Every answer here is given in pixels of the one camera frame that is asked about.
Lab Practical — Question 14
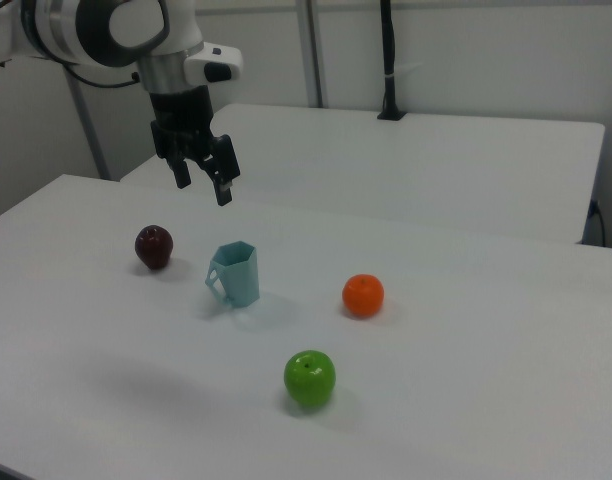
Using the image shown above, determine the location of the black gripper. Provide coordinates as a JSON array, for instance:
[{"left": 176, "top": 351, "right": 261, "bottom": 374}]
[{"left": 148, "top": 85, "right": 242, "bottom": 207}]

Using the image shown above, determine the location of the light blue hexagonal mug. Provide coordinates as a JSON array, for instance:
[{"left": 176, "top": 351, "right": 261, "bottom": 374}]
[{"left": 203, "top": 241, "right": 262, "bottom": 309}]

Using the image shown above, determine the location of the dark red apple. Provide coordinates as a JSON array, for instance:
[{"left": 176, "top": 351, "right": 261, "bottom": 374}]
[{"left": 134, "top": 224, "right": 175, "bottom": 272}]

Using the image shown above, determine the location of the orange fruit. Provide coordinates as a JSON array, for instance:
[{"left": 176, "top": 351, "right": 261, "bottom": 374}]
[{"left": 341, "top": 273, "right": 386, "bottom": 319}]

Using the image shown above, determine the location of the white side table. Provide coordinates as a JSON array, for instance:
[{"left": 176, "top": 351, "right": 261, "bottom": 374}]
[{"left": 118, "top": 103, "right": 607, "bottom": 245}]

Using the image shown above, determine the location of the black pole with base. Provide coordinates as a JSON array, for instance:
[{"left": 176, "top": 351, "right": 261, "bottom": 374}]
[{"left": 376, "top": 0, "right": 408, "bottom": 122}]

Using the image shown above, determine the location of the green apple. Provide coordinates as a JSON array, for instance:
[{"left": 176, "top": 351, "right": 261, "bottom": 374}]
[{"left": 283, "top": 349, "right": 337, "bottom": 408}]

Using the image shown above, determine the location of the grey partition post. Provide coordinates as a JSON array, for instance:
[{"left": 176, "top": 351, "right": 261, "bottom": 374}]
[
  {"left": 294, "top": 0, "right": 329, "bottom": 109},
  {"left": 64, "top": 69, "right": 112, "bottom": 181}
]

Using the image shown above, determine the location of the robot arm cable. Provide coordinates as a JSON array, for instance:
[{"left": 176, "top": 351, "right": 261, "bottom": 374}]
[{"left": 60, "top": 59, "right": 140, "bottom": 90}]

